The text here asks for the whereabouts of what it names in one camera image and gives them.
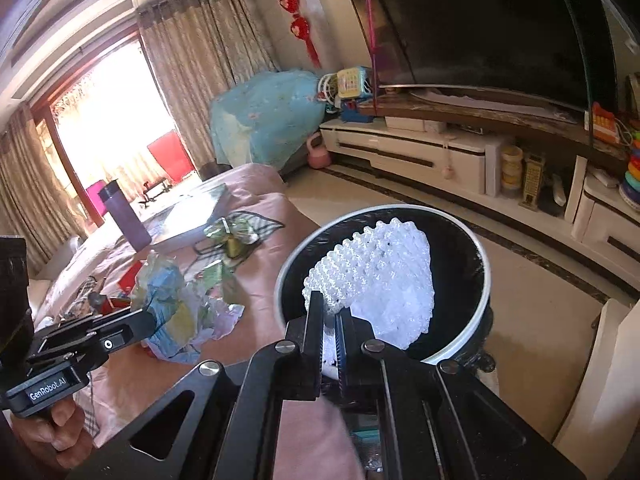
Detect red chair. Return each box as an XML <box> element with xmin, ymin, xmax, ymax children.
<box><xmin>148</xmin><ymin>130</ymin><xmax>194</xmax><ymax>184</ymax></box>

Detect beige right curtain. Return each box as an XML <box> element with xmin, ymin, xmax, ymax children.
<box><xmin>138</xmin><ymin>0</ymin><xmax>279</xmax><ymax>169</ymax></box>

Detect pink hula hoop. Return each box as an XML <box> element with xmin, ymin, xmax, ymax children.
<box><xmin>364</xmin><ymin>0</ymin><xmax>378</xmax><ymax>103</ymax></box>

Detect beige curtain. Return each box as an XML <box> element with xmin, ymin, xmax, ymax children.
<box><xmin>138</xmin><ymin>0</ymin><xmax>279</xmax><ymax>169</ymax></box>
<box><xmin>0</xmin><ymin>104</ymin><xmax>87</xmax><ymax>275</ymax></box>

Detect light blue cloth cover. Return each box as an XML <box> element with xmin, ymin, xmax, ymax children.
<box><xmin>209</xmin><ymin>70</ymin><xmax>326</xmax><ymax>170</ymax></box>

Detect red hanging lantern decoration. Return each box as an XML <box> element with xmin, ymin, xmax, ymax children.
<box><xmin>279</xmin><ymin>0</ymin><xmax>322</xmax><ymax>70</ymax></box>

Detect pink kettlebell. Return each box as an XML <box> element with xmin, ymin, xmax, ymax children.
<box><xmin>306</xmin><ymin>131</ymin><xmax>331</xmax><ymax>169</ymax></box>

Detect green snack wrapper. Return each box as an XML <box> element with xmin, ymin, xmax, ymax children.
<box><xmin>204</xmin><ymin>212</ymin><xmax>259</xmax><ymax>259</ymax></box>

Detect rainbow stacking ring toy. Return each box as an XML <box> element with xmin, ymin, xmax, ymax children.
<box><xmin>620</xmin><ymin>131</ymin><xmax>640</xmax><ymax>210</ymax></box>

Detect purple thermos bottle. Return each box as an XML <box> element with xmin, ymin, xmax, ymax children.
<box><xmin>99</xmin><ymin>180</ymin><xmax>152</xmax><ymax>252</ymax></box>

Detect black curved television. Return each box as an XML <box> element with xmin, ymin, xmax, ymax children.
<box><xmin>350</xmin><ymin>0</ymin><xmax>617</xmax><ymax>112</ymax></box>

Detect beige left curtain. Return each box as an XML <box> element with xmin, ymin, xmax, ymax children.
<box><xmin>0</xmin><ymin>104</ymin><xmax>87</xmax><ymax>275</ymax></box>

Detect person's left hand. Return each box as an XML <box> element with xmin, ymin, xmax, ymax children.
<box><xmin>10</xmin><ymin>396</ymin><xmax>94</xmax><ymax>476</ymax></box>

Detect crumpled colourful paper trash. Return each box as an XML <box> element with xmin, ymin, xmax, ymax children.
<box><xmin>130</xmin><ymin>252</ymin><xmax>244</xmax><ymax>364</ymax></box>

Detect white tv cabinet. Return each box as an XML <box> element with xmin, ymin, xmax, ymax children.
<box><xmin>320</xmin><ymin>118</ymin><xmax>639</xmax><ymax>287</ymax></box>

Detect magenta chair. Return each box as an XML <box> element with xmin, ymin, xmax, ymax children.
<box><xmin>86</xmin><ymin>180</ymin><xmax>106</xmax><ymax>217</ymax></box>

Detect colourful toy phone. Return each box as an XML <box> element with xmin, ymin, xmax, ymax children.
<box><xmin>336</xmin><ymin>66</ymin><xmax>373</xmax><ymax>100</ymax></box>

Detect orange toy piano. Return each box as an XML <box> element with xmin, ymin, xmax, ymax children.
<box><xmin>591</xmin><ymin>102</ymin><xmax>620</xmax><ymax>145</ymax></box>

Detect pink table cloth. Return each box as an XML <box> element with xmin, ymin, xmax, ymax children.
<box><xmin>36</xmin><ymin>164</ymin><xmax>363</xmax><ymax>479</ymax></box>

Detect white rimmed black trash bin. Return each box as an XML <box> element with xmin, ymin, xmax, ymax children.
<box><xmin>273</xmin><ymin>204</ymin><xmax>494</xmax><ymax>365</ymax></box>

